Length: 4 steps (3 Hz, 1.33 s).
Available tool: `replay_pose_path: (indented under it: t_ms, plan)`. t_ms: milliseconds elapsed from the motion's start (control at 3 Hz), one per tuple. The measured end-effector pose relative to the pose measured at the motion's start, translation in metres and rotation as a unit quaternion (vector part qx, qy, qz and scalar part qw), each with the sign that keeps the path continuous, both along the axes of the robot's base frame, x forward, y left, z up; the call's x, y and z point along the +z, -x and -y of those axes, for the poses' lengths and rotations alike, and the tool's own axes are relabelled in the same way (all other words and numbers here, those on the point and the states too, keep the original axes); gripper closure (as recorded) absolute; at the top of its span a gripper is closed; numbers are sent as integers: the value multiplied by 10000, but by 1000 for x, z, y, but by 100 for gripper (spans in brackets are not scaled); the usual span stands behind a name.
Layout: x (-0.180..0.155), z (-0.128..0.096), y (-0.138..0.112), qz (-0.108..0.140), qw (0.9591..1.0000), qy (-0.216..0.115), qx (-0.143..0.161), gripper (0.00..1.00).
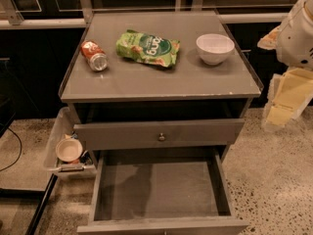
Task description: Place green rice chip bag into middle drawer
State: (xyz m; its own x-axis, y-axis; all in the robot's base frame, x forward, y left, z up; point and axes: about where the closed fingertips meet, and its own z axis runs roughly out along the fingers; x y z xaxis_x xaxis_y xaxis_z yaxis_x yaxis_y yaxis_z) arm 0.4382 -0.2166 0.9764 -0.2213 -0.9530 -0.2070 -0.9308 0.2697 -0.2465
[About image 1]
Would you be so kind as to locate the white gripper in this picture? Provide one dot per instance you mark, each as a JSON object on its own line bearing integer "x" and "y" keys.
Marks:
{"x": 295, "y": 39}

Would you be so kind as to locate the green rice chip bag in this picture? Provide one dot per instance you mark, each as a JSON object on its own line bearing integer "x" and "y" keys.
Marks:
{"x": 147, "y": 49}

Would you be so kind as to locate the grey drawer cabinet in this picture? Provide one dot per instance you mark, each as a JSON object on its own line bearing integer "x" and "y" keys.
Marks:
{"x": 127, "y": 91}

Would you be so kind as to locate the open middle grey drawer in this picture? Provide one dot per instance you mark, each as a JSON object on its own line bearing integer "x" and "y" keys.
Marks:
{"x": 170, "y": 191}

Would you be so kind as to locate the top grey drawer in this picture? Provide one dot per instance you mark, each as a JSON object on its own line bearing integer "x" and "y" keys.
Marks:
{"x": 158, "y": 134}

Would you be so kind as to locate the white bowl on cabinet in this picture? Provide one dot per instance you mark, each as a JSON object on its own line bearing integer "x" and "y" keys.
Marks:
{"x": 214, "y": 48}

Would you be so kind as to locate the orange soda can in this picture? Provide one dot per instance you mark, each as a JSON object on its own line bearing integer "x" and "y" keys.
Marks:
{"x": 94, "y": 55}

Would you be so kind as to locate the clear plastic storage bin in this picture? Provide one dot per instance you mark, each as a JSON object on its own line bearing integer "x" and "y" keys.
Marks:
{"x": 62, "y": 129}

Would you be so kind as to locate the beige bowl in bin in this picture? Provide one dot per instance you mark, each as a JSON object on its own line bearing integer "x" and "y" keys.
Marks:
{"x": 69, "y": 150}

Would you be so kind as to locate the metal railing frame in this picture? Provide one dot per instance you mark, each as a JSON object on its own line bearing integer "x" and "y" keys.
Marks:
{"x": 230, "y": 11}

